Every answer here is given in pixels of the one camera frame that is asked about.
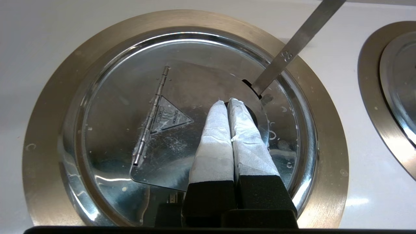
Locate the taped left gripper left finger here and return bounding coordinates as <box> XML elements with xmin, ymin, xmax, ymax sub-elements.
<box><xmin>181</xmin><ymin>100</ymin><xmax>236</xmax><ymax>228</ymax></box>

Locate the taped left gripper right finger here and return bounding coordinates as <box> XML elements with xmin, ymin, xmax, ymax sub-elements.
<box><xmin>228</xmin><ymin>98</ymin><xmax>298</xmax><ymax>215</ymax></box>

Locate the hinged steel lid black knob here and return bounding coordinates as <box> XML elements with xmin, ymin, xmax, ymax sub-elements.
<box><xmin>58</xmin><ymin>28</ymin><xmax>318</xmax><ymax>228</ymax></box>
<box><xmin>380</xmin><ymin>32</ymin><xmax>416</xmax><ymax>147</ymax></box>

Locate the steel ladle hooked handle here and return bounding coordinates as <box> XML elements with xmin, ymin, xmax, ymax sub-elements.
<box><xmin>250</xmin><ymin>0</ymin><xmax>346</xmax><ymax>98</ymax></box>

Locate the brushed steel well ring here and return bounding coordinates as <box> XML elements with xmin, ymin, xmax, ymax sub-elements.
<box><xmin>357</xmin><ymin>21</ymin><xmax>416</xmax><ymax>181</ymax></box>
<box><xmin>22</xmin><ymin>10</ymin><xmax>350</xmax><ymax>228</ymax></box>

